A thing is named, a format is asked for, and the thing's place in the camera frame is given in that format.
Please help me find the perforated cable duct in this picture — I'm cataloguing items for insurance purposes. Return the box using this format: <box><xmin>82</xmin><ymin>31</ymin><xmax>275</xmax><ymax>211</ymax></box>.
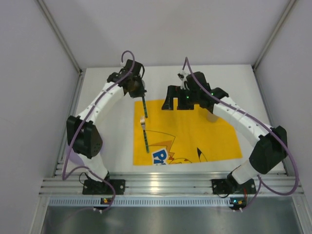
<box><xmin>49</xmin><ymin>196</ymin><xmax>245</xmax><ymax>207</ymax></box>

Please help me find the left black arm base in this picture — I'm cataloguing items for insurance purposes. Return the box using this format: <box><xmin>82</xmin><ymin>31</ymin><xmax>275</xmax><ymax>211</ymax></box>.
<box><xmin>82</xmin><ymin>178</ymin><xmax>126</xmax><ymax>195</ymax></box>

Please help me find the beige paper cup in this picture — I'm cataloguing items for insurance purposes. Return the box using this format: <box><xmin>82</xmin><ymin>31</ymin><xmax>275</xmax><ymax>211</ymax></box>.
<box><xmin>207</xmin><ymin>111</ymin><xmax>219</xmax><ymax>122</ymax></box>

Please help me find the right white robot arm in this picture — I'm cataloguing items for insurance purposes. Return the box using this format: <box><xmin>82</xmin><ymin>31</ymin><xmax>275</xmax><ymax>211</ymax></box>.
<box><xmin>162</xmin><ymin>85</ymin><xmax>287</xmax><ymax>186</ymax></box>

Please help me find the green handled metal spoon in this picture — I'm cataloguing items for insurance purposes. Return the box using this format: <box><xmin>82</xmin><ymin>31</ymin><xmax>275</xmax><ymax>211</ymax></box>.
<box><xmin>141</xmin><ymin>81</ymin><xmax>148</xmax><ymax>118</ymax></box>

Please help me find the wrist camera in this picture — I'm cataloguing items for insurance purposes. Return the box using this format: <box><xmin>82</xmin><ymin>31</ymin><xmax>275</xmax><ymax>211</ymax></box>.
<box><xmin>121</xmin><ymin>59</ymin><xmax>145</xmax><ymax>76</ymax></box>
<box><xmin>177</xmin><ymin>70</ymin><xmax>211</xmax><ymax>91</ymax></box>

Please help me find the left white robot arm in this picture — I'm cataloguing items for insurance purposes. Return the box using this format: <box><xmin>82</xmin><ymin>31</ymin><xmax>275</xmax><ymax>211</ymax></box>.
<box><xmin>62</xmin><ymin>68</ymin><xmax>147</xmax><ymax>182</ymax></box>

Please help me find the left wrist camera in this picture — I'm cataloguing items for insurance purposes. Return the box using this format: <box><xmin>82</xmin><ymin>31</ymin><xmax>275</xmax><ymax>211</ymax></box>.
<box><xmin>121</xmin><ymin>59</ymin><xmax>145</xmax><ymax>76</ymax></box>

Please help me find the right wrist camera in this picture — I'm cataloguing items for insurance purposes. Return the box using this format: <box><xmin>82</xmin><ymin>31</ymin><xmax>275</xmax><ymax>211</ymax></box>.
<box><xmin>177</xmin><ymin>70</ymin><xmax>211</xmax><ymax>91</ymax></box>

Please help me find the purple plastic plate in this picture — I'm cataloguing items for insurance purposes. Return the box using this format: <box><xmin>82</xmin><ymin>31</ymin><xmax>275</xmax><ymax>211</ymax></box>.
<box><xmin>65</xmin><ymin>138</ymin><xmax>105</xmax><ymax>166</ymax></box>

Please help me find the green handled metal fork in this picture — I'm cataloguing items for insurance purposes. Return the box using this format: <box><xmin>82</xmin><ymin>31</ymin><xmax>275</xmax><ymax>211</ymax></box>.
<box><xmin>140</xmin><ymin>116</ymin><xmax>150</xmax><ymax>153</ymax></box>

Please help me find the yellow Pikachu placemat cloth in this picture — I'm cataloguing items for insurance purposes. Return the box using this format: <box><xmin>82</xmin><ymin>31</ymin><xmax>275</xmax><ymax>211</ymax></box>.
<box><xmin>133</xmin><ymin>100</ymin><xmax>242</xmax><ymax>166</ymax></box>

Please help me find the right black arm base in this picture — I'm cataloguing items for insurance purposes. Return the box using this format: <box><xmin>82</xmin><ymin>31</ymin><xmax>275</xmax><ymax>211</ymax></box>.
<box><xmin>211</xmin><ymin>175</ymin><xmax>256</xmax><ymax>197</ymax></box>

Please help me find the aluminium mounting rail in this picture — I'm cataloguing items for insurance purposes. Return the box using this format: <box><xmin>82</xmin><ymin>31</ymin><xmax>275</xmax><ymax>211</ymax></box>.
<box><xmin>39</xmin><ymin>162</ymin><xmax>295</xmax><ymax>196</ymax></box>

